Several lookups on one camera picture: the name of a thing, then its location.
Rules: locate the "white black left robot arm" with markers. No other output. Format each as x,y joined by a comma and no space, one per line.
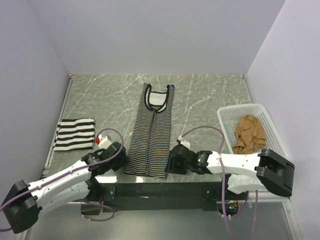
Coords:
26,202

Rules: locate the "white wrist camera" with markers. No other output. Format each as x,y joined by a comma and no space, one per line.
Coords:
183,142
103,142

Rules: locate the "white plastic laundry basket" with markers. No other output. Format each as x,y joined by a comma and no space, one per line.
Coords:
229,116

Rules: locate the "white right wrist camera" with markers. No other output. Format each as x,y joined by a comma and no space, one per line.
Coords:
183,142

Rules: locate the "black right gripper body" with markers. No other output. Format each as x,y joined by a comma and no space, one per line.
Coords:
177,167

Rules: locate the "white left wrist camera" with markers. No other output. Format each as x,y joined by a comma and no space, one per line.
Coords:
103,142

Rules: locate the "black white striped tank top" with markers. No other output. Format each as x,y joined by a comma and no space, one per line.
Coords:
75,134

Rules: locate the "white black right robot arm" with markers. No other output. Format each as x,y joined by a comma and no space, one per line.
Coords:
265,170

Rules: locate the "orange garment in basket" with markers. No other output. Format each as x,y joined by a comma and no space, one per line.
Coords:
250,136

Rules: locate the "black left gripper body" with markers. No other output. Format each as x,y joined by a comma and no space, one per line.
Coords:
116,165

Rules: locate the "purple striped tank top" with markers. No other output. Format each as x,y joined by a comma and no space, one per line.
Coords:
149,147

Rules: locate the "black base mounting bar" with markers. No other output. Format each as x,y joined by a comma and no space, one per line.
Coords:
158,196

